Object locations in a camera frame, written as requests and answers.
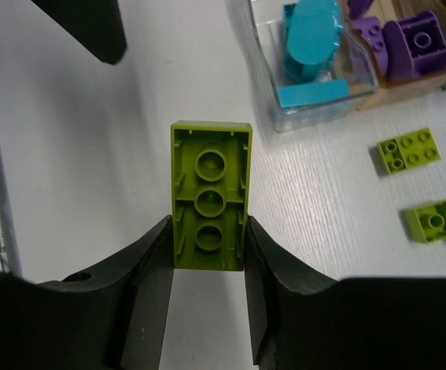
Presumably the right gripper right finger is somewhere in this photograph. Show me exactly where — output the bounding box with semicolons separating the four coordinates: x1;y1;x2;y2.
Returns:
244;217;446;369

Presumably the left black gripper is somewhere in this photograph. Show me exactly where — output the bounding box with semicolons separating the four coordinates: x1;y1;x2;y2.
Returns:
33;0;127;65

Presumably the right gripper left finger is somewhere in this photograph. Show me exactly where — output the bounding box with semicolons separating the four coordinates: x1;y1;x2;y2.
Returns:
0;217;174;369

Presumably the long green lego brick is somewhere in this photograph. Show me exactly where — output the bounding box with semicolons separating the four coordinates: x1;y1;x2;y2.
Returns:
171;120;252;271

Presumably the purple lego from stack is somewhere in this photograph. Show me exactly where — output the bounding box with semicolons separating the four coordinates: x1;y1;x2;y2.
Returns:
350;16;389;76

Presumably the purple square lego brick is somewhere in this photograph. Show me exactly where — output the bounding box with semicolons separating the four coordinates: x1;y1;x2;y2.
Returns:
383;10;446;83

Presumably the cyan lego brick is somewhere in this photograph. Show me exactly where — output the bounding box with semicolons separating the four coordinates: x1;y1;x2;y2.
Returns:
277;79;350;109

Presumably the clear transparent container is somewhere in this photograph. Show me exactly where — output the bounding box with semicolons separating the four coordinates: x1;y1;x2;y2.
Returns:
225;1;379;133

